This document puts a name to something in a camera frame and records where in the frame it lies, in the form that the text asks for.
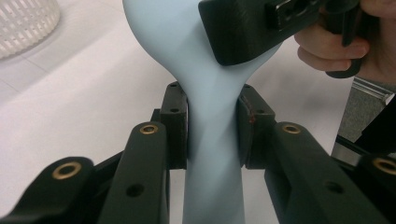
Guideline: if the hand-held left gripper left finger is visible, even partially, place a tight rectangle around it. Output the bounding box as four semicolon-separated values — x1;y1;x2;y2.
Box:
96;81;190;224

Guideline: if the white plastic basket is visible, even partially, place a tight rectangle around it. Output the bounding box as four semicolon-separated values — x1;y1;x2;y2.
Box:
0;0;61;60

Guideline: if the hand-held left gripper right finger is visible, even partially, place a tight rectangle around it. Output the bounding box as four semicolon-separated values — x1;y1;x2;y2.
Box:
236;83;390;224

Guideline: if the aluminium floor rail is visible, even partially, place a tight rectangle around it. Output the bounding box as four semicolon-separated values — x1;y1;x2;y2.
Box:
351;76;395;105

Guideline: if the white table cover sheet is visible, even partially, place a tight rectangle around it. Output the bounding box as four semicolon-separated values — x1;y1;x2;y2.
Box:
0;0;356;224

